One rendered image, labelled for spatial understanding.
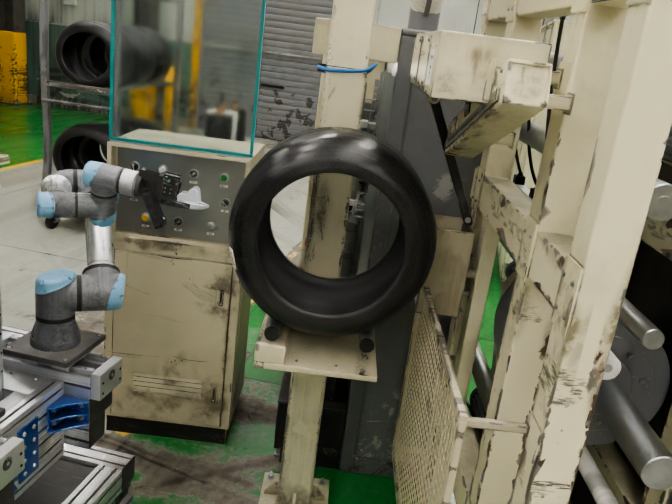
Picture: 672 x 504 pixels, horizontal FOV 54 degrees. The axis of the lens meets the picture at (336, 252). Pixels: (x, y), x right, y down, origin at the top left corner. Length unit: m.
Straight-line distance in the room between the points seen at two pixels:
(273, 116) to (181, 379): 8.87
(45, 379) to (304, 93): 9.43
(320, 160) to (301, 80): 9.54
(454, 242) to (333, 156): 0.59
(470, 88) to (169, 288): 1.63
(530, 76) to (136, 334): 1.97
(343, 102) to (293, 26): 9.22
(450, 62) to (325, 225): 0.87
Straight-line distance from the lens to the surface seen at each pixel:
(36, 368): 2.31
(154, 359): 2.91
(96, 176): 2.02
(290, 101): 11.38
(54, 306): 2.21
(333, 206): 2.20
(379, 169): 1.80
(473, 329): 2.32
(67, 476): 2.58
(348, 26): 2.14
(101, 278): 2.22
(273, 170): 1.82
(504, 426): 1.56
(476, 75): 1.55
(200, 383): 2.92
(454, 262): 2.21
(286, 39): 11.38
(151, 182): 2.00
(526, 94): 1.47
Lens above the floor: 1.73
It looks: 18 degrees down
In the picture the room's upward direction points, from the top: 7 degrees clockwise
